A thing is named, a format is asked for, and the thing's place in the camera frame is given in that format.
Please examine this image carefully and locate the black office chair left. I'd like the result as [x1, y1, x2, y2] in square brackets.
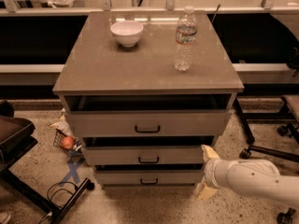
[0, 100, 94, 224]

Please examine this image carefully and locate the clear plastic water bottle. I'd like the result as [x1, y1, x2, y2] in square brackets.
[174, 7, 198, 72]

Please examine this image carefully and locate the blue tape cross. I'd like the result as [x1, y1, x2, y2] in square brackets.
[62, 158, 84, 184]

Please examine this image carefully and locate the black cable on floor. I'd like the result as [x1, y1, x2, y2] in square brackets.
[37, 180, 79, 224]

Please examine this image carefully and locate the grey drawer cabinet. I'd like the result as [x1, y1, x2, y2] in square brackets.
[51, 10, 245, 189]

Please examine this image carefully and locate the white ceramic bowl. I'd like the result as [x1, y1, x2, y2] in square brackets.
[110, 21, 144, 48]

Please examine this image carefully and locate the crumpled snack bag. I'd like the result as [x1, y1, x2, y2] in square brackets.
[50, 108, 73, 136]

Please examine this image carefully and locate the grey drawer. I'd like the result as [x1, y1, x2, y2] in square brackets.
[94, 170, 203, 187]
[82, 146, 204, 165]
[65, 111, 231, 137]

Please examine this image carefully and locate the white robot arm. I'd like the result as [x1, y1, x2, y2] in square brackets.
[197, 145, 299, 209]

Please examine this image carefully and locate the black wire basket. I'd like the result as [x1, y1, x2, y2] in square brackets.
[53, 131, 82, 157]

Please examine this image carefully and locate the red apple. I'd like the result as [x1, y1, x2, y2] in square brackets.
[61, 136, 75, 150]

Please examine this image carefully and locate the white shoe tip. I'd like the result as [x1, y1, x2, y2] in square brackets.
[0, 212, 11, 224]

